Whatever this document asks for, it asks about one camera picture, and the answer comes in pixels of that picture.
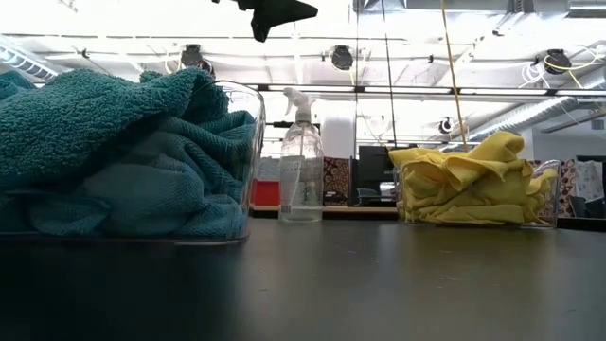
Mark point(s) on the yellow microfiber towel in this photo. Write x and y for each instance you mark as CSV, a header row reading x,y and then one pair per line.
x,y
502,189
450,166
473,215
497,147

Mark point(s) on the black cabinet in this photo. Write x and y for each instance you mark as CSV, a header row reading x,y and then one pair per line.
x,y
374,166

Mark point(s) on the teal microfiber towel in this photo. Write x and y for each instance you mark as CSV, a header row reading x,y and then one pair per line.
x,y
71,123
151,199
222,142

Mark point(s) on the clear spray bottle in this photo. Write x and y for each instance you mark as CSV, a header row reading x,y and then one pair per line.
x,y
301,166

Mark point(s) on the red box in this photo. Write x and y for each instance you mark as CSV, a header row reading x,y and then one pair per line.
x,y
265,193

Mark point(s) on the clear plastic basket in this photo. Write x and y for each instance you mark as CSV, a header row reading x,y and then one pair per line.
x,y
258,142
553,203

